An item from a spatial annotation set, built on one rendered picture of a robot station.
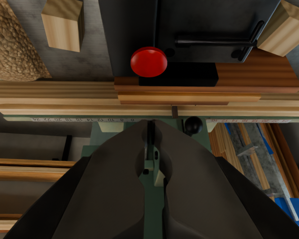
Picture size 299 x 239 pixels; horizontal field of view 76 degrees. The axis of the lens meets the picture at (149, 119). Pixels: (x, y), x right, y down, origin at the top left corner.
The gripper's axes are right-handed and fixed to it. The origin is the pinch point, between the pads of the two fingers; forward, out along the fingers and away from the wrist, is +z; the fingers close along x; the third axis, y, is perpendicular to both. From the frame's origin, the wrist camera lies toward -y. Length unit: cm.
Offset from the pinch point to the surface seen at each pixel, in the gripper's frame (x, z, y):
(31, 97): -19.8, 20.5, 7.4
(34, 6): -13.8, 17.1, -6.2
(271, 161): 66, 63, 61
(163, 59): 1.1, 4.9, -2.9
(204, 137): 7.8, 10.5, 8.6
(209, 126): 25, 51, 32
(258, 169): 91, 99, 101
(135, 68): -1.2, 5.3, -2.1
